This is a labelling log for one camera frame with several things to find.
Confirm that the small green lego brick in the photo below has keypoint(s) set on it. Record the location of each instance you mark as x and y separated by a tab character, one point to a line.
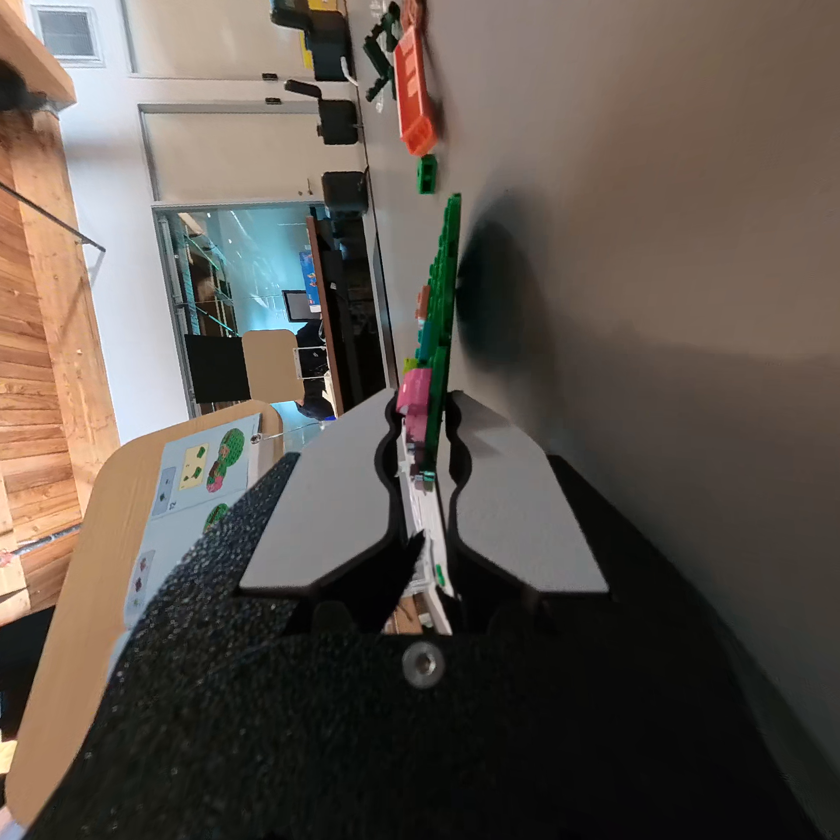
426	174

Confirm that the small orange lego pieces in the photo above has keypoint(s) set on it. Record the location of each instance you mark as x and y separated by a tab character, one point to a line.
413	10

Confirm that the long orange lego piece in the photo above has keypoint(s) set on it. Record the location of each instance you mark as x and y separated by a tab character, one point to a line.
413	85

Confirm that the black desk device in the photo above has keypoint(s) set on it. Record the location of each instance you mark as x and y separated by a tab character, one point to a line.
328	39
338	121
346	191

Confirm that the green lego plate build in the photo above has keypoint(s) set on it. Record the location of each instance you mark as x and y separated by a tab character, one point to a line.
446	295

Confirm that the small wooden board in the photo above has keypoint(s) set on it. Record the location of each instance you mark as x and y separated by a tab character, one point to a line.
269	364

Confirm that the black panel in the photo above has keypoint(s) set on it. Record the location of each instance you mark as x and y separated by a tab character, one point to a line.
216	367

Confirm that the black ceiling dome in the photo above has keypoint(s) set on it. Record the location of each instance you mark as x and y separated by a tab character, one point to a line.
16	85

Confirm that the computer monitor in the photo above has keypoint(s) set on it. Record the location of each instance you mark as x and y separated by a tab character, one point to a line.
298	305

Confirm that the lego instruction booklet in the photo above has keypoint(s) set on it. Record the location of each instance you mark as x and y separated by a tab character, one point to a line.
197	499

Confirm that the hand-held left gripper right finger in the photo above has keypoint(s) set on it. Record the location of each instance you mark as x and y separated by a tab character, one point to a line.
525	512

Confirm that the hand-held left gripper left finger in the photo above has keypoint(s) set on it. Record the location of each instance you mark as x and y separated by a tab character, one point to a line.
321	505

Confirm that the blue printed box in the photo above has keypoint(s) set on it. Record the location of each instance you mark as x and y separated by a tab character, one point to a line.
310	269

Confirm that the white air vent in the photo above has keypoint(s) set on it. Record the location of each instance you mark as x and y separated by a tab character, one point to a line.
65	33

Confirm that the dark green lego pieces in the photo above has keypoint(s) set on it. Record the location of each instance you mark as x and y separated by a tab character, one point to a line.
387	19

